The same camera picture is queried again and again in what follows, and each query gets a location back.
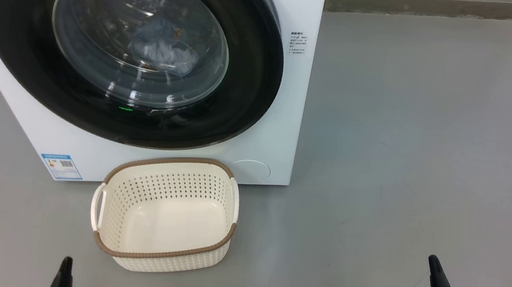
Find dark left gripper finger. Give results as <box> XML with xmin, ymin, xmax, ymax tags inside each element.
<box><xmin>48</xmin><ymin>255</ymin><xmax>76</xmax><ymax>287</ymax></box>

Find black round glass washer door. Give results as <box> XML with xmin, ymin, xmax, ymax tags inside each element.
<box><xmin>0</xmin><ymin>0</ymin><xmax>291</xmax><ymax>162</ymax></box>

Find blue orange-print garment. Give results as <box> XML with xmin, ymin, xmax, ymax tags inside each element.
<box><xmin>130</xmin><ymin>11</ymin><xmax>203</xmax><ymax>62</ymax></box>

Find white front-load washing machine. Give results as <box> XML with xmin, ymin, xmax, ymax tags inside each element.
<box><xmin>0</xmin><ymin>0</ymin><xmax>327</xmax><ymax>207</ymax></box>

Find stainless steel washing machine drum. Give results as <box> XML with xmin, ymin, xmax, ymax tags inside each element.
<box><xmin>45</xmin><ymin>0</ymin><xmax>236</xmax><ymax>114</ymax></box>

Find blue energy label sticker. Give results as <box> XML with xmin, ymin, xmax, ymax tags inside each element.
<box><xmin>38</xmin><ymin>152</ymin><xmax>85</xmax><ymax>183</ymax></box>

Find cream perforated laundry basket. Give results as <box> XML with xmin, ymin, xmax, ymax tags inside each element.
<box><xmin>85</xmin><ymin>147</ymin><xmax>244</xmax><ymax>282</ymax></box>

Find round white filter cover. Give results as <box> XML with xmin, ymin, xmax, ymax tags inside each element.
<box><xmin>229</xmin><ymin>158</ymin><xmax>272</xmax><ymax>183</ymax></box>

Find small printed text sticker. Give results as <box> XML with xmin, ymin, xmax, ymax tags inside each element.
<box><xmin>288</xmin><ymin>31</ymin><xmax>308</xmax><ymax>55</ymax></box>

